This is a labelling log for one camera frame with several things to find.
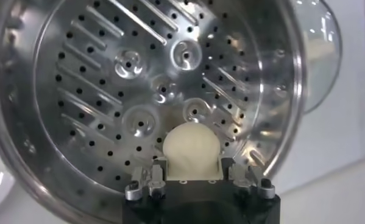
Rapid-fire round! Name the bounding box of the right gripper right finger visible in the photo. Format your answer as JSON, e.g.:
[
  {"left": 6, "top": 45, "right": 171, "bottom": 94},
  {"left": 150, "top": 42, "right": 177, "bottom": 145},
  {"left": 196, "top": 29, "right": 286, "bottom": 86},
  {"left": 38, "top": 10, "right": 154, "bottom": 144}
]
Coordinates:
[{"left": 221, "top": 157, "right": 276, "bottom": 200}]

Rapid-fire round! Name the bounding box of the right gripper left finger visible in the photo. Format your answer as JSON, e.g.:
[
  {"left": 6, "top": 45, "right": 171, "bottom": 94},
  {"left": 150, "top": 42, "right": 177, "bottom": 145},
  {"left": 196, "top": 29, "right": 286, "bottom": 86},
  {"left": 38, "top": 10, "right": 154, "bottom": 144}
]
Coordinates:
[{"left": 124, "top": 158, "right": 168, "bottom": 201}]

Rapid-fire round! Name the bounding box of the white steamed baozi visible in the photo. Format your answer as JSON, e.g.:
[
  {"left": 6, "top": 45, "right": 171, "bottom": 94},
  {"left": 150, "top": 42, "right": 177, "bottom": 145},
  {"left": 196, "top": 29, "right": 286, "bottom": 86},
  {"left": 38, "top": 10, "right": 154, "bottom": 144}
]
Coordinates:
[{"left": 161, "top": 121, "right": 222, "bottom": 180}]

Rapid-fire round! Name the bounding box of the glass lid with cream handle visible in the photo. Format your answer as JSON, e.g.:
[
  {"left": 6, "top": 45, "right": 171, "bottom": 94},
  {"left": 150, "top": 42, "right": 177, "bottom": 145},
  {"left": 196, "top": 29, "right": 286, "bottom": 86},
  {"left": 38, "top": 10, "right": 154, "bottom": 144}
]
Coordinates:
[{"left": 292, "top": 0, "right": 344, "bottom": 114}]

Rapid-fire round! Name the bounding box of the stainless steel steamer basket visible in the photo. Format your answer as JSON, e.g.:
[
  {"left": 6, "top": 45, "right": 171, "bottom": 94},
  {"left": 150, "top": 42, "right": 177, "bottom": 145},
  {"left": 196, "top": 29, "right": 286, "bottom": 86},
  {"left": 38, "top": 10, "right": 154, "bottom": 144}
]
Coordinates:
[{"left": 0, "top": 0, "right": 308, "bottom": 224}]

